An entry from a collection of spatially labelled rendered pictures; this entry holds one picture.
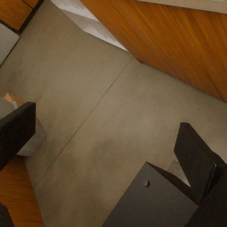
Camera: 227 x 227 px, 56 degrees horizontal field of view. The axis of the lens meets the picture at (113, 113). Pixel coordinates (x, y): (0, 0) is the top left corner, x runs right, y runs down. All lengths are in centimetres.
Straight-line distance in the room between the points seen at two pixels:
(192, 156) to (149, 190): 16
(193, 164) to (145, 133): 150
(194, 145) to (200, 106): 139
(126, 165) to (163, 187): 137
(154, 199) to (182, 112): 130
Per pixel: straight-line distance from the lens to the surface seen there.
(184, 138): 18
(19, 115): 17
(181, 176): 42
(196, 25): 82
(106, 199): 174
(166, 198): 31
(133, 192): 34
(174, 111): 161
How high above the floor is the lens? 132
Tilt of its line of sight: 43 degrees down
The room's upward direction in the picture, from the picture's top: 57 degrees counter-clockwise
